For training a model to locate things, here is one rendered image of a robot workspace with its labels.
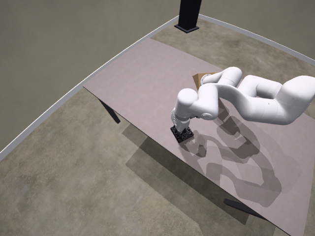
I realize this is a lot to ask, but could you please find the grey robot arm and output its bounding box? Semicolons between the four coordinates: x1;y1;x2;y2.
174;67;315;125

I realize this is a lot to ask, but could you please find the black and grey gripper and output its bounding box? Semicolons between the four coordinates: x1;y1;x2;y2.
171;109;190;134

